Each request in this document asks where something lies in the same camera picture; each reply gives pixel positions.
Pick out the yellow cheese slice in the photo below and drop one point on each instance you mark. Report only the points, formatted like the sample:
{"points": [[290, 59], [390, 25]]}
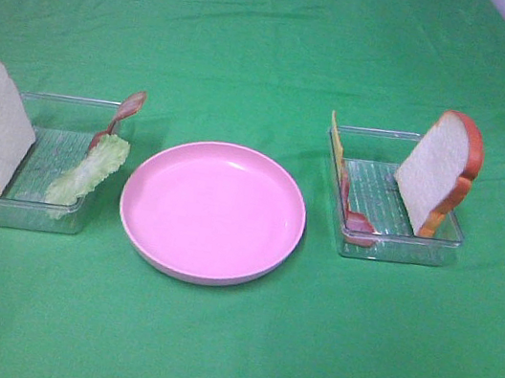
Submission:
{"points": [[336, 145]]}

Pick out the bacon strip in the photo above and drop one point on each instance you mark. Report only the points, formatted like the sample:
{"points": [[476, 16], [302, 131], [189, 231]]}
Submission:
{"points": [[355, 221], [129, 107]]}

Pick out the green lettuce leaf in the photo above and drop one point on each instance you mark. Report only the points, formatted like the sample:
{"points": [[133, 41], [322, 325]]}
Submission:
{"points": [[101, 161]]}

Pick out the pink round plate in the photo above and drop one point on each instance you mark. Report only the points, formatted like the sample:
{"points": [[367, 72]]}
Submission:
{"points": [[213, 213]]}

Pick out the right clear plastic container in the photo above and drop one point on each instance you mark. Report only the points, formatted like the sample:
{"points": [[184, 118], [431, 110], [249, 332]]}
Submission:
{"points": [[371, 157]]}

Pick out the clear plastic container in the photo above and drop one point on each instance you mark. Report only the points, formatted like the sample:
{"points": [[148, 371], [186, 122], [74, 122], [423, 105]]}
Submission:
{"points": [[64, 126], [371, 157]]}

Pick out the left clear plastic container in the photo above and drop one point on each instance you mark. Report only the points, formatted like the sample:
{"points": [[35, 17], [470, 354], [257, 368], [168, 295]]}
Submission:
{"points": [[64, 126]]}

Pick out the green tablecloth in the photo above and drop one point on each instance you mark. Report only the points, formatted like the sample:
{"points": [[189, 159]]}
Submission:
{"points": [[268, 74]]}

